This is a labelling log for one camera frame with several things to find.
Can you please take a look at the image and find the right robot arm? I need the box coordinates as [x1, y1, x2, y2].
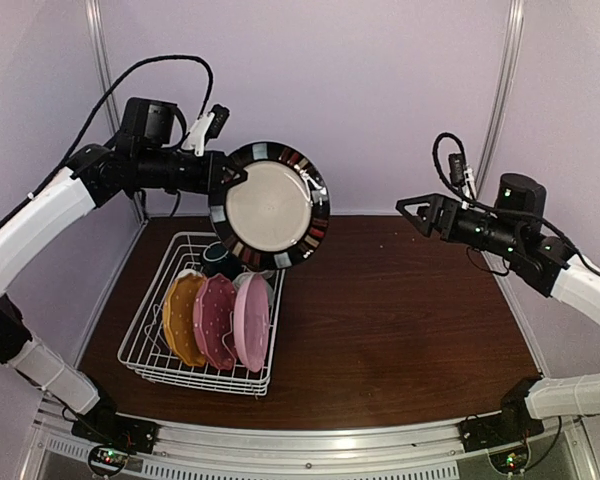
[396, 173, 600, 442]

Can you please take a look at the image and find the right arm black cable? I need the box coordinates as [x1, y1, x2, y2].
[432, 131, 576, 251]

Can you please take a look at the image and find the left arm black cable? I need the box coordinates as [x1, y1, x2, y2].
[34, 55, 216, 201]

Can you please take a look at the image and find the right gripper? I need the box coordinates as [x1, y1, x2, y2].
[397, 191, 523, 258]

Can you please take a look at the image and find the black rimmed cream plate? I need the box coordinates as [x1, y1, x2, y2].
[208, 141, 330, 271]

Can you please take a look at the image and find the dark pink polka dot plate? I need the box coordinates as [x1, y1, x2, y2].
[193, 274, 237, 371]

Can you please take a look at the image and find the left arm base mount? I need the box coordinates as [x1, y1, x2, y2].
[71, 394, 159, 454]

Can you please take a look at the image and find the aluminium front rail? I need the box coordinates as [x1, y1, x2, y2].
[16, 400, 600, 479]

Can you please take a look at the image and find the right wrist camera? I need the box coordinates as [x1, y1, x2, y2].
[448, 153, 476, 200]

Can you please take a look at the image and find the dark green mug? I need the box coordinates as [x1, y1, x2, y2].
[200, 241, 243, 281]

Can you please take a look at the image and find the yellow polka dot plate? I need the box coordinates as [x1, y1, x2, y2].
[162, 269, 206, 367]

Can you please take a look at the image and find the light blue bowl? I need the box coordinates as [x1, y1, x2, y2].
[233, 272, 254, 292]

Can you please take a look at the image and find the left aluminium frame post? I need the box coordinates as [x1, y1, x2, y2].
[83, 0, 146, 226]

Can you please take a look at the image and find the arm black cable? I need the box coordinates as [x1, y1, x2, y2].
[432, 131, 576, 251]
[34, 55, 216, 201]

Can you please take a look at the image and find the white and brown cup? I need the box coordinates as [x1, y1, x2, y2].
[258, 270, 276, 280]

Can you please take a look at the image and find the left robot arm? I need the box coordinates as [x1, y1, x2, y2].
[0, 98, 247, 444]

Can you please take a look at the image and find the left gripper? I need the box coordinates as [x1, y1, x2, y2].
[134, 145, 245, 191]

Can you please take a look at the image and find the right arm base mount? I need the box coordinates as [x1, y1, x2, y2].
[458, 376, 544, 452]

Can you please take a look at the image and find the aluminium frame post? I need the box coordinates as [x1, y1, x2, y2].
[476, 0, 525, 195]
[83, 0, 146, 226]

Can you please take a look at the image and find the right aluminium frame post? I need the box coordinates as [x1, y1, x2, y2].
[476, 0, 525, 195]

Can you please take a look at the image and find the light pink plate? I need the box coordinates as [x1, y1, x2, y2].
[233, 273, 270, 373]

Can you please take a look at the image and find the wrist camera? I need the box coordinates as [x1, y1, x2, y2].
[448, 153, 476, 200]
[181, 104, 230, 157]

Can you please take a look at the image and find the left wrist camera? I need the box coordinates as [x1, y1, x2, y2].
[181, 104, 230, 157]

